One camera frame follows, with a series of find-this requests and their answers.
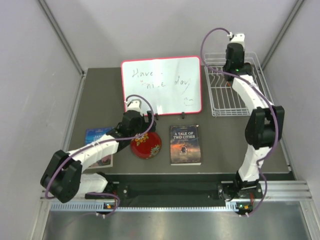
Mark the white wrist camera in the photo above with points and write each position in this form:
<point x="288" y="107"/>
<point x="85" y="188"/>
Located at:
<point x="238" y="38"/>
<point x="133" y="105"/>

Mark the aluminium frame rail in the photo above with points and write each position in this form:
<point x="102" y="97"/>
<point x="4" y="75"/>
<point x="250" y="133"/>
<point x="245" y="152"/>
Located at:
<point x="273" y="191"/>

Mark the Tale of Two Cities book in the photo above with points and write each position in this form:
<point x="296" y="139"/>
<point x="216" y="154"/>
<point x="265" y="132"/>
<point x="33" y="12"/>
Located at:
<point x="185" y="147"/>

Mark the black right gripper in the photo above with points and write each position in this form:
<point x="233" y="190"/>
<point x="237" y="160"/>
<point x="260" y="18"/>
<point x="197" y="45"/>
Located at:
<point x="242" y="59"/>

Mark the pink framed whiteboard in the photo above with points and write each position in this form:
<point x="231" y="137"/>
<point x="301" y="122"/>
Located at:
<point x="169" y="86"/>

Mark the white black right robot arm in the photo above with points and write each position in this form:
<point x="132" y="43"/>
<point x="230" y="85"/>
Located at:
<point x="265" y="124"/>

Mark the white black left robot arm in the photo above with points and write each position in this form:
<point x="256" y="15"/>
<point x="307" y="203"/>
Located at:
<point x="64" y="177"/>

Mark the dark teal ceramic plate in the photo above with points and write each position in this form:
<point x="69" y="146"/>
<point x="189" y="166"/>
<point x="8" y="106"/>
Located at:
<point x="248" y="68"/>

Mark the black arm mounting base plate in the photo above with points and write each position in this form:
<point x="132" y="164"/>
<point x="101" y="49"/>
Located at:
<point x="134" y="185"/>

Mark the red floral plate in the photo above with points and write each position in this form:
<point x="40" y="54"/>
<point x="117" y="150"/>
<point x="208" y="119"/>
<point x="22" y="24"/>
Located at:
<point x="146" y="146"/>

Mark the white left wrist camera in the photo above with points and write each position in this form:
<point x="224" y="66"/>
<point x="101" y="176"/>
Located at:
<point x="133" y="105"/>

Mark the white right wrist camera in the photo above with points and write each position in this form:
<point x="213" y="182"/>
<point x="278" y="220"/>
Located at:
<point x="238" y="38"/>

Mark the white wire dish rack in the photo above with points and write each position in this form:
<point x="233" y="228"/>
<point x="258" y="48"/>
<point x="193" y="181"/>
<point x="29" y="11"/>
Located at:
<point x="224" y="101"/>

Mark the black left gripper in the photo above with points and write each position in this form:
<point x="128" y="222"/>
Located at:
<point x="146" y="125"/>

